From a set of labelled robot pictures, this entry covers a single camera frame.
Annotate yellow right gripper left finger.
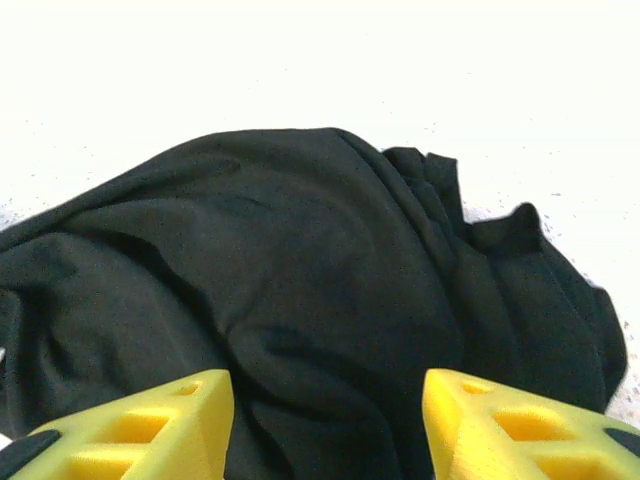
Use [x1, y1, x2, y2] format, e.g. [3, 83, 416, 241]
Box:
[0, 368, 236, 480]

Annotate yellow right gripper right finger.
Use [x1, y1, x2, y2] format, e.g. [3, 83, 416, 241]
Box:
[422, 368, 640, 480]

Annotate black floral print t-shirt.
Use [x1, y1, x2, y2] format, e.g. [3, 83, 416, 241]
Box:
[0, 127, 629, 480]

